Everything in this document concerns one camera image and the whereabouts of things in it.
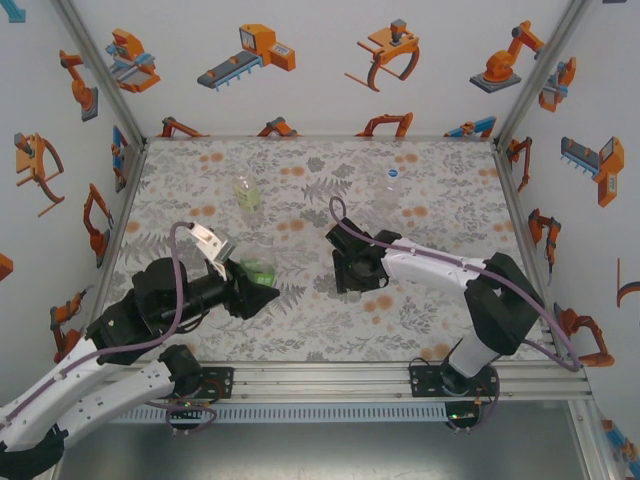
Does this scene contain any green label plastic bottle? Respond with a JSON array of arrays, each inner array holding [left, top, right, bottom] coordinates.
[[238, 239, 279, 287]]

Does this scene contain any floral printed tablecloth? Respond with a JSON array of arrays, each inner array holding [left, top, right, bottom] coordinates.
[[99, 138, 556, 364]]

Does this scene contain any yellow label plastic bottle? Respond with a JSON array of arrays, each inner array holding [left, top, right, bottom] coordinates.
[[231, 171, 262, 217]]

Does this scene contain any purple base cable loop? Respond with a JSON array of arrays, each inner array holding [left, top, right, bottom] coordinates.
[[447, 387, 501, 434], [142, 392, 217, 437]]

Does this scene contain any aluminium frame post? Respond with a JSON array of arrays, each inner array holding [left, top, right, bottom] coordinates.
[[52, 0, 151, 151], [492, 0, 594, 151]]

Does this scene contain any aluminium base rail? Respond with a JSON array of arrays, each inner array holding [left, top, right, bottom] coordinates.
[[114, 360, 596, 404]]

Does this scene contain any clear unlabelled plastic bottle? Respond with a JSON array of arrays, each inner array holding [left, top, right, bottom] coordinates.
[[373, 167, 407, 219]]

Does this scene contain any aluminium table side rail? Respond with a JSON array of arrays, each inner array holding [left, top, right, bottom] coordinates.
[[492, 139, 619, 480], [49, 139, 150, 480]]

